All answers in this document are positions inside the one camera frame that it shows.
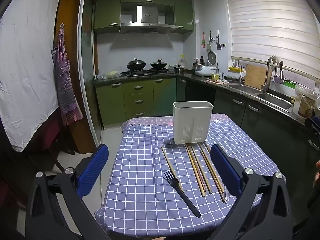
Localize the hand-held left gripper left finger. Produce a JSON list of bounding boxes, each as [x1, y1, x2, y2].
[[25, 143, 111, 240]]

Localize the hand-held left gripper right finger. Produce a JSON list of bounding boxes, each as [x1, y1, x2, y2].
[[211, 143, 293, 240]]

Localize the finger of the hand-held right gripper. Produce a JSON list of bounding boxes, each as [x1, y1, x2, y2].
[[304, 116, 320, 132]]

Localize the black plastic fork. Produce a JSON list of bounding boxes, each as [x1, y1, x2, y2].
[[163, 170, 202, 218]]

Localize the thin wooden chopstick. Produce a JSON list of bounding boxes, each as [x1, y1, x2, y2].
[[161, 145, 184, 194]]

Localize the white plastic utensil holder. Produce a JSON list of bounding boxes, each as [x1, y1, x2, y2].
[[173, 101, 214, 145]]

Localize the clear plastic bag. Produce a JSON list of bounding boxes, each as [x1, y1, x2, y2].
[[292, 83, 317, 121]]

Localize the blue checked tablecloth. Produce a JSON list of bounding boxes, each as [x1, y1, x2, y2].
[[94, 113, 286, 239]]

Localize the steel double sink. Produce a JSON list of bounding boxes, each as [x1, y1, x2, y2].
[[228, 83, 295, 112]]

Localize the green plastic box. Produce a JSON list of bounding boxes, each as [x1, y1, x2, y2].
[[273, 76, 298, 90]]

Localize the dark base cabinets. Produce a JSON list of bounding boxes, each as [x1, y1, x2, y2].
[[184, 78, 320, 207]]

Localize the dark red cloth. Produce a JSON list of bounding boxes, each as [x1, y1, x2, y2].
[[37, 119, 63, 151]]

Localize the green base cabinets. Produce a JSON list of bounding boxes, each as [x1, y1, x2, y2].
[[95, 77, 186, 127]]

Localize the tall steel faucet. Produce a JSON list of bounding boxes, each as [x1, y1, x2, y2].
[[261, 57, 284, 93]]

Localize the wooden cutting board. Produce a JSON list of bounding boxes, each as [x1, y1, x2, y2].
[[244, 63, 269, 90]]

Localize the small steel faucet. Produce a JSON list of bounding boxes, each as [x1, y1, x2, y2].
[[232, 61, 244, 85]]

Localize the purple checked apron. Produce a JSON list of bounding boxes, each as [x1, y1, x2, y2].
[[51, 25, 84, 126]]

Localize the white rice cooker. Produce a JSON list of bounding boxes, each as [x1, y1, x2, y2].
[[194, 51, 218, 78]]

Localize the white window blind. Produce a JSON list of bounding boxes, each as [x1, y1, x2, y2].
[[223, 0, 320, 86]]

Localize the gas stove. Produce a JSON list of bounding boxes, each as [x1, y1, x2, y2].
[[126, 69, 169, 78]]

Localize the black wok with lid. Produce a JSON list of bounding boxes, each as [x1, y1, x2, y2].
[[149, 58, 168, 70], [126, 58, 147, 71]]

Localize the sliding glass door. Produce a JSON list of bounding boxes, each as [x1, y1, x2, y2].
[[77, 0, 103, 153]]

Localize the white hanging sheet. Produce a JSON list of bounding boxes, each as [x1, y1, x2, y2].
[[0, 0, 63, 153]]

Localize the steel range hood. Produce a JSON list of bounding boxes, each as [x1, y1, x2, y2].
[[119, 3, 179, 35]]

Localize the wooden door frame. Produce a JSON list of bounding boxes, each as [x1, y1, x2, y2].
[[56, 0, 98, 154]]

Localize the green wall cabinets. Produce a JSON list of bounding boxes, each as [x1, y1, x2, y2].
[[93, 0, 195, 34]]

